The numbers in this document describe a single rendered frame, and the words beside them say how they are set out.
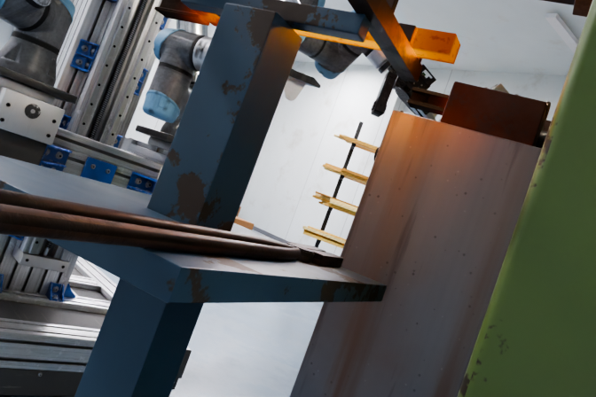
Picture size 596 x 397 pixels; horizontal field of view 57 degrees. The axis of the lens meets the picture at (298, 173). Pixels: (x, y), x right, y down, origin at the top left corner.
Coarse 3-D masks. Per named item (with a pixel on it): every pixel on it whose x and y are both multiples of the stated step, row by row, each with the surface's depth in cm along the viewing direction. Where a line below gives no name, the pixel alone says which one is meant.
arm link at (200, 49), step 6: (204, 36) 112; (198, 42) 111; (204, 42) 110; (198, 48) 109; (204, 48) 110; (192, 54) 111; (198, 54) 110; (204, 54) 109; (192, 60) 111; (198, 60) 110; (198, 66) 112
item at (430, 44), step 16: (176, 0) 76; (176, 16) 76; (192, 16) 73; (208, 16) 72; (304, 32) 66; (368, 32) 61; (432, 32) 57; (416, 48) 58; (432, 48) 57; (448, 48) 56
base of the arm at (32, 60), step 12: (12, 36) 137; (24, 36) 136; (12, 48) 135; (24, 48) 135; (36, 48) 136; (48, 48) 138; (0, 60) 134; (12, 60) 134; (24, 60) 134; (36, 60) 136; (48, 60) 139; (24, 72) 134; (36, 72) 136; (48, 72) 141; (48, 84) 140
